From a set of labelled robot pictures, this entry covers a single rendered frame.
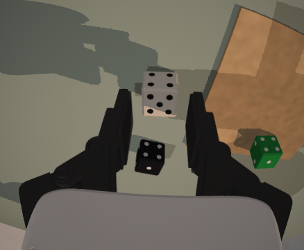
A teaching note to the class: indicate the tan mat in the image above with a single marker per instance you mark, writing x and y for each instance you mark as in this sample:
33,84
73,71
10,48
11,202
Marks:
258,87

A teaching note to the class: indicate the green die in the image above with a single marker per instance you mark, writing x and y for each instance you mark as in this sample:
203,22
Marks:
265,151

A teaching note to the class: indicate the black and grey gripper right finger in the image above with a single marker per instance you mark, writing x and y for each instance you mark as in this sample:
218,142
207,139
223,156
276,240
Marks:
223,175

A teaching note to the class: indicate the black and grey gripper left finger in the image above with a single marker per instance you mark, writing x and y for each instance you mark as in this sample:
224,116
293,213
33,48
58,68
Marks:
97,165

